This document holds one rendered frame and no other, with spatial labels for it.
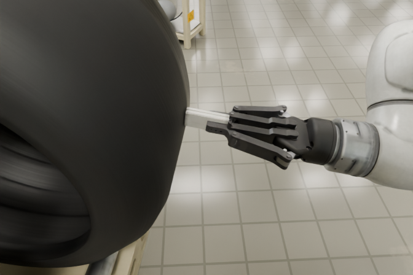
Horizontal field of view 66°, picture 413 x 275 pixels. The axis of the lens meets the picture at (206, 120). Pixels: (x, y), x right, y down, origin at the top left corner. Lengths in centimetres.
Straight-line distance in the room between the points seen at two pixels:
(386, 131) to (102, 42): 43
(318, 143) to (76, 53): 36
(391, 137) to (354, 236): 134
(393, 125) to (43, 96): 48
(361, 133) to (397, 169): 7
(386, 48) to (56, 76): 51
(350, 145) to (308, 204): 138
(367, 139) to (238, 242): 124
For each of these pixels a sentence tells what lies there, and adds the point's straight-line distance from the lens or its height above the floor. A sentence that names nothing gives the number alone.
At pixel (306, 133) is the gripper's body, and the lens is 53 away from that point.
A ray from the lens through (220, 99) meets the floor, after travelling 241.
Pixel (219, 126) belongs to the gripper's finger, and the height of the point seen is 117.
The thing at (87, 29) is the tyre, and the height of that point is 137.
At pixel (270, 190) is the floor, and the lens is 188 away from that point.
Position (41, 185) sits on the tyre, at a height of 91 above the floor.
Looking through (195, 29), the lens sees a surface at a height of 12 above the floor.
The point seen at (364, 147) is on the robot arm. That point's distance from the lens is 53.
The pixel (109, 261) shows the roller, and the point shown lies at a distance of 68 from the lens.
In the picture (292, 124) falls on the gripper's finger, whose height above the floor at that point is 116.
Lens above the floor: 151
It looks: 43 degrees down
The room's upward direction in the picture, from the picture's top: straight up
